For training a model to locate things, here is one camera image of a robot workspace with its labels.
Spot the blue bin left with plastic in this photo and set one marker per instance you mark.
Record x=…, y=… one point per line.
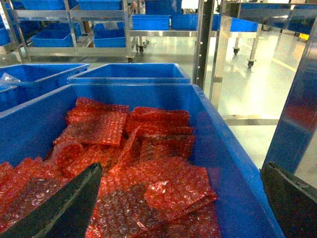
x=23, y=82

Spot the empty blue bin behind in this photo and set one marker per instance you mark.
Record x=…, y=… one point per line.
x=133, y=73

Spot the blue bin with red wrap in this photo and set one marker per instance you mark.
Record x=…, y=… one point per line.
x=242, y=209

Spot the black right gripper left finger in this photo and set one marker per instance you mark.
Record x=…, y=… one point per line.
x=66, y=214

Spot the red bubble wrap bags pile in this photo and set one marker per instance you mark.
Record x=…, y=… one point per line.
x=149, y=188

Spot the background steel rack with bins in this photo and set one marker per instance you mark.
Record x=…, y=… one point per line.
x=80, y=46

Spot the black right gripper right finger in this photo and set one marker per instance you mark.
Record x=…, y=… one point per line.
x=293, y=201

